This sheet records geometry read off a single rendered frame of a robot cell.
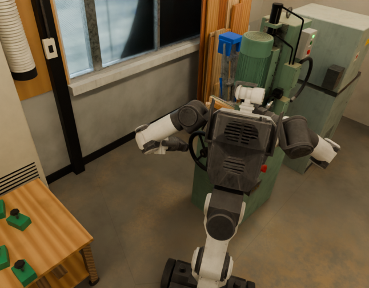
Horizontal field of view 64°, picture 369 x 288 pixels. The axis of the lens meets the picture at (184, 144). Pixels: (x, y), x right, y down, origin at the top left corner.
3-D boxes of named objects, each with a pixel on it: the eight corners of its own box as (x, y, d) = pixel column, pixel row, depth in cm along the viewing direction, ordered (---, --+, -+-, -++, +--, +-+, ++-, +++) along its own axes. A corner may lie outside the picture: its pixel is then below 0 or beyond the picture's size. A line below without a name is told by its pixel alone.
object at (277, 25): (261, 34, 174) (268, 3, 163) (269, 31, 179) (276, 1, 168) (273, 38, 170) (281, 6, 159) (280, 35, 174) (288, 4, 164)
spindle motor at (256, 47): (227, 85, 184) (236, 34, 165) (244, 77, 194) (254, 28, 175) (251, 96, 175) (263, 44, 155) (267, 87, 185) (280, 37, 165)
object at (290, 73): (277, 86, 189) (283, 63, 179) (284, 82, 194) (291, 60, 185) (289, 91, 184) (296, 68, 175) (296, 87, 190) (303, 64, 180)
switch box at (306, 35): (292, 56, 184) (300, 30, 174) (300, 52, 190) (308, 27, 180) (301, 60, 181) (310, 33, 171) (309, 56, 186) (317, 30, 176)
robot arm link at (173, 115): (176, 135, 126) (203, 120, 121) (165, 116, 125) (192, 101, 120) (183, 128, 137) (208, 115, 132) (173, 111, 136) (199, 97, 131)
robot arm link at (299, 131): (322, 152, 120) (304, 139, 112) (302, 160, 125) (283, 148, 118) (316, 128, 126) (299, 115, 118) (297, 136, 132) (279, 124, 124)
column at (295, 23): (240, 116, 223) (261, 16, 178) (257, 106, 236) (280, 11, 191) (265, 130, 211) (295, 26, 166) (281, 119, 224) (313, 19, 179)
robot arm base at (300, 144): (312, 159, 121) (315, 144, 111) (280, 162, 124) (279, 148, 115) (305, 128, 129) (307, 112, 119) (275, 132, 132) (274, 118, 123)
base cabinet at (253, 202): (189, 202, 259) (196, 137, 215) (231, 171, 292) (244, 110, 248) (229, 235, 235) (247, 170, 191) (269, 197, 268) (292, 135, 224)
